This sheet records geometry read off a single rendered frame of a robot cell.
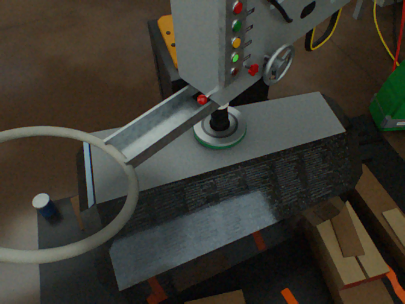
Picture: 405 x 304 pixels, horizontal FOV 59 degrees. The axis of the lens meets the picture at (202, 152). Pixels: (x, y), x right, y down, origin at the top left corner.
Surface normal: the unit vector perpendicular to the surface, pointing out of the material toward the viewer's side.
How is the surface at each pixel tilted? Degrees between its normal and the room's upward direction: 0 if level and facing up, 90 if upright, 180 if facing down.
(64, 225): 0
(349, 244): 0
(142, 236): 45
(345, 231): 0
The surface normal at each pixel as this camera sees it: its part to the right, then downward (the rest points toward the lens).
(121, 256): 0.19, 0.11
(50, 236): -0.04, -0.60
